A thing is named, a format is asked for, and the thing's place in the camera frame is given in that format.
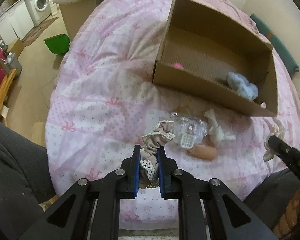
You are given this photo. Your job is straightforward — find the wooden yellow chair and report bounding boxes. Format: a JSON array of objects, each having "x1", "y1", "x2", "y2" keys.
[{"x1": 0, "y1": 69, "x2": 17, "y2": 115}]

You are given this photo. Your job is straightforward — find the grey small bin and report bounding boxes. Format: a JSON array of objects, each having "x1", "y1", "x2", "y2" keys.
[{"x1": 5, "y1": 52, "x2": 23, "y2": 78}]

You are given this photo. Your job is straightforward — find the light blue fluffy scrunchie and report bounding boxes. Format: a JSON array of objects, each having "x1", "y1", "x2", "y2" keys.
[{"x1": 226, "y1": 72, "x2": 258, "y2": 101}]

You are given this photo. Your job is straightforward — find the pink patterned quilt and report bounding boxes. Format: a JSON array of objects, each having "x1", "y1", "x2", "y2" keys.
[{"x1": 45, "y1": 0, "x2": 300, "y2": 199}]

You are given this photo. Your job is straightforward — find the clear plastic accessory bag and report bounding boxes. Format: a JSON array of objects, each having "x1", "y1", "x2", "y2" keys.
[{"x1": 171, "y1": 112, "x2": 208, "y2": 150}]

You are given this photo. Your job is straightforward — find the open cardboard box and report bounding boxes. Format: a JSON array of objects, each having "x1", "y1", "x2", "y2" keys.
[{"x1": 152, "y1": 0, "x2": 278, "y2": 116}]

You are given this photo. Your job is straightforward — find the peach soft tube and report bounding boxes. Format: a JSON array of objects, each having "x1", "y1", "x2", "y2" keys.
[{"x1": 188, "y1": 144, "x2": 217, "y2": 161}]

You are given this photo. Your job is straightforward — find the beige lace scrunchie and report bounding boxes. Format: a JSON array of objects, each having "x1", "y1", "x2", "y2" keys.
[{"x1": 139, "y1": 120, "x2": 175, "y2": 187}]

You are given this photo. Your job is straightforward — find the white cloth bow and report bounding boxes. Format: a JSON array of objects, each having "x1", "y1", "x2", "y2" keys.
[{"x1": 204, "y1": 109, "x2": 236, "y2": 146}]

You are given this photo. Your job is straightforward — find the white washing machine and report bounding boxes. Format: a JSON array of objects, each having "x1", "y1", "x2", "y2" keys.
[{"x1": 25, "y1": 0, "x2": 51, "y2": 27}]

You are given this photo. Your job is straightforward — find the beige laundry box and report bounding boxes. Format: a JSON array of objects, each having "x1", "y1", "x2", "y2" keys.
[{"x1": 53, "y1": 0, "x2": 96, "y2": 41}]

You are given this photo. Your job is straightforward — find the cream lace scrunchie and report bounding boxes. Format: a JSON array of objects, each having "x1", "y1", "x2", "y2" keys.
[{"x1": 263, "y1": 124, "x2": 282, "y2": 162}]

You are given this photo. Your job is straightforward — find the teal cushion with orange stripe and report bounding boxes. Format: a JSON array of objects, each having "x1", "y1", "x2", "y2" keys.
[{"x1": 250, "y1": 14, "x2": 300, "y2": 77}]

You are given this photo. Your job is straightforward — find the brown door mat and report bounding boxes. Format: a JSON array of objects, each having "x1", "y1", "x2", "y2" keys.
[{"x1": 22, "y1": 17, "x2": 58, "y2": 47}]

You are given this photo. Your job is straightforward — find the white kitchen cabinets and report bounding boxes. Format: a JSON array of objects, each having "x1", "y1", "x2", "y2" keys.
[{"x1": 0, "y1": 0, "x2": 34, "y2": 44}]

